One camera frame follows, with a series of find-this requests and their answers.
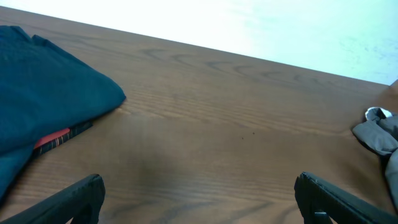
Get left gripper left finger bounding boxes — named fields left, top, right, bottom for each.
left=1, top=174, right=106, bottom=224

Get red black waistband shorts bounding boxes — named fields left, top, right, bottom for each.
left=31, top=122, right=93, bottom=158

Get navy blue shorts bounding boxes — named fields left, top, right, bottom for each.
left=1, top=26, right=126, bottom=194

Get grey shorts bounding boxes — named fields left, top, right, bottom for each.
left=352, top=107, right=397, bottom=208

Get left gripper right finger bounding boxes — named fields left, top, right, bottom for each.
left=294, top=172, right=397, bottom=224

